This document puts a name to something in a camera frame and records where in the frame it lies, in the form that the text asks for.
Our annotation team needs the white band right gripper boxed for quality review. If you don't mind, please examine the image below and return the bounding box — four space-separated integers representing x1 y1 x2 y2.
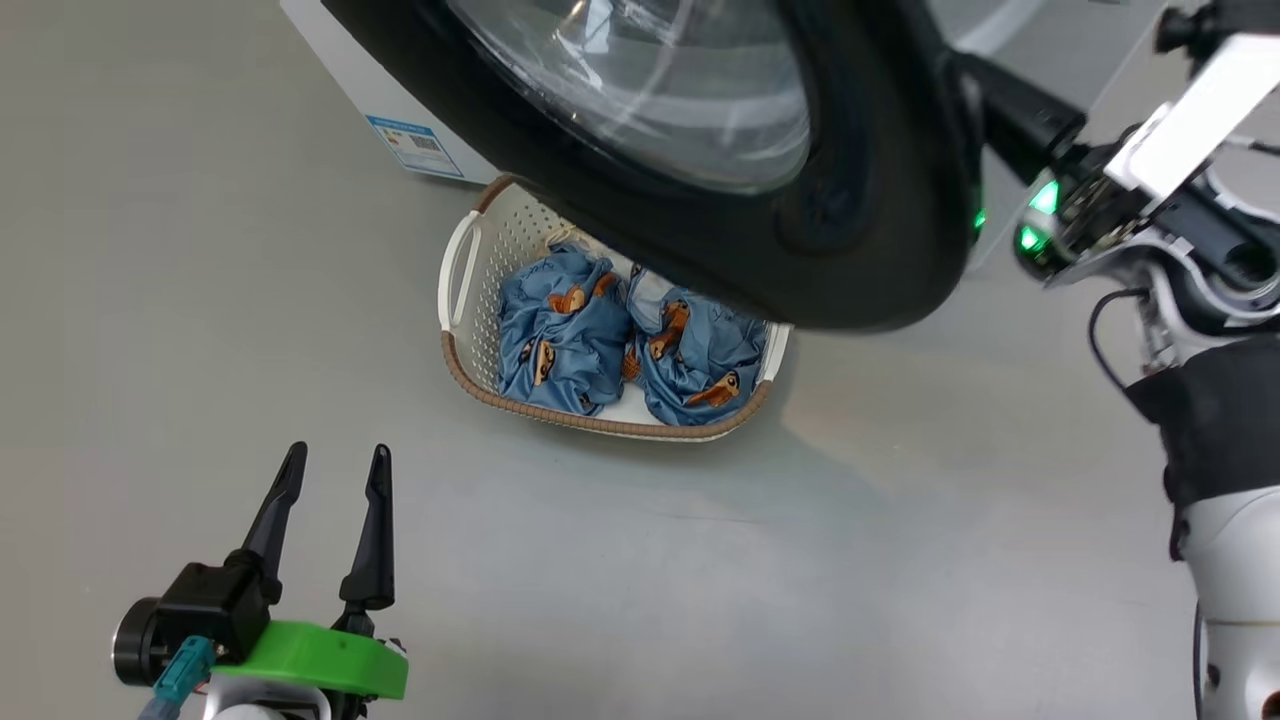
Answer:
960 35 1280 291

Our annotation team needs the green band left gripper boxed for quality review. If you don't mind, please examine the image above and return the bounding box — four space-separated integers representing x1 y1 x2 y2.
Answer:
210 441 409 701

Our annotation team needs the black round glass washer door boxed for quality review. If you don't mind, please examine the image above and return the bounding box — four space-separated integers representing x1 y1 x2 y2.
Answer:
320 0 986 333

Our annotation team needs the blue bear print garment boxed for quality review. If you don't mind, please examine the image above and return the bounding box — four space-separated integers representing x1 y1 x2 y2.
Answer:
497 243 633 418

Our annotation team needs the blue bear garment white collar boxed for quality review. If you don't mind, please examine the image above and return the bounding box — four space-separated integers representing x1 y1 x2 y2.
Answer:
625 268 771 428

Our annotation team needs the white perforated basket brown rim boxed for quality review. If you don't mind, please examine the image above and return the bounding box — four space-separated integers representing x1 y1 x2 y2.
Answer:
437 175 793 443

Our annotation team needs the white front-load washing machine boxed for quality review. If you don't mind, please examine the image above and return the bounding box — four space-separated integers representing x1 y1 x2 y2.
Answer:
280 0 1171 271

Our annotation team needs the blue energy label sticker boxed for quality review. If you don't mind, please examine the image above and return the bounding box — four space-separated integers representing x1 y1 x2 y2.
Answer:
365 115 466 182

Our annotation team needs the teal connector left camera cable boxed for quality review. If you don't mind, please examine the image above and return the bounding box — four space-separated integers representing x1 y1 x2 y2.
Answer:
138 635 217 720

